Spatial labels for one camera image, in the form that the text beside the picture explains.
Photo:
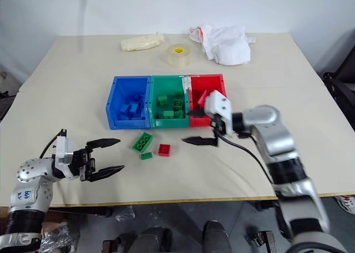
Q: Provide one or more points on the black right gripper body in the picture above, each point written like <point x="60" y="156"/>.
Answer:
<point x="219" y="125"/>

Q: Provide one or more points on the blue plastic bin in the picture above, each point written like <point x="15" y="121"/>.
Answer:
<point x="122" y="86"/>

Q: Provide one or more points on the red square building block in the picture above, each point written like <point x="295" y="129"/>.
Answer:
<point x="164" y="150"/>

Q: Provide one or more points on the dark rounded shape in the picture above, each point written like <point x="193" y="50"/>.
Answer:
<point x="154" y="240"/>
<point x="217" y="237"/>

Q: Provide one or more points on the small clear plastic bag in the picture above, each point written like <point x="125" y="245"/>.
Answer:
<point x="126" y="214"/>

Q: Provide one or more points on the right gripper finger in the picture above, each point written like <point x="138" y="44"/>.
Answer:
<point x="199" y="141"/>
<point x="198" y="112"/>

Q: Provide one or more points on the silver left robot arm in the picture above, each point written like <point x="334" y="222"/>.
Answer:
<point x="30" y="172"/>

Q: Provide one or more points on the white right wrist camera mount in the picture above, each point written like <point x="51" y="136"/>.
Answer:
<point x="220" y="103"/>

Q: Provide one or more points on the crumpled white cloth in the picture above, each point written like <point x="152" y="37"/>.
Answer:
<point x="227" y="45"/>

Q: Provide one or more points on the small flat green block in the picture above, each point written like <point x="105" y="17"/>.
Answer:
<point x="146" y="156"/>

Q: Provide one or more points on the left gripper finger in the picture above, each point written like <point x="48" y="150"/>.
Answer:
<point x="108" y="172"/>
<point x="104" y="142"/>

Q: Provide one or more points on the white red shoe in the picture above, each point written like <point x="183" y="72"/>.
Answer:
<point x="346" y="202"/>

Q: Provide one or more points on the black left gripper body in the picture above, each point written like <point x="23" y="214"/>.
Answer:
<point x="83" y="161"/>

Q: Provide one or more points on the black equipment frame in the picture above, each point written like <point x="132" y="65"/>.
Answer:
<point x="339" y="83"/>

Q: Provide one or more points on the crinkled clear plastic wrap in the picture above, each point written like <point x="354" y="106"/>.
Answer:
<point x="58" y="237"/>

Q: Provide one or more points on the white tape strip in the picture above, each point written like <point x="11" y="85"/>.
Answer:
<point x="185" y="83"/>

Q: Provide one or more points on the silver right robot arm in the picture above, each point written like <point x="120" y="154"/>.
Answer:
<point x="266" y="117"/>

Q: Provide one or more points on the cream filled plastic bag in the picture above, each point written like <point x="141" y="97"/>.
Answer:
<point x="141" y="42"/>

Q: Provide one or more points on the large green building block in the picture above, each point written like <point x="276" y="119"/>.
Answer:
<point x="142" y="142"/>

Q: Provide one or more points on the red plastic bin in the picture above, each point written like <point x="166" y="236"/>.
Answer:
<point x="202" y="82"/>

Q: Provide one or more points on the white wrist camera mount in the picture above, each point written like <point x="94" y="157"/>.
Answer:
<point x="220" y="103"/>
<point x="63" y="150"/>

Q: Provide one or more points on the clear tape roll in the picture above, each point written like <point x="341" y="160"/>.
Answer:
<point x="178" y="57"/>

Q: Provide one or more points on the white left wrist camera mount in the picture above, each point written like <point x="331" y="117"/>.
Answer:
<point x="63" y="150"/>

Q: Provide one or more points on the green plastic bin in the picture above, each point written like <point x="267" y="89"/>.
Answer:
<point x="166" y="85"/>

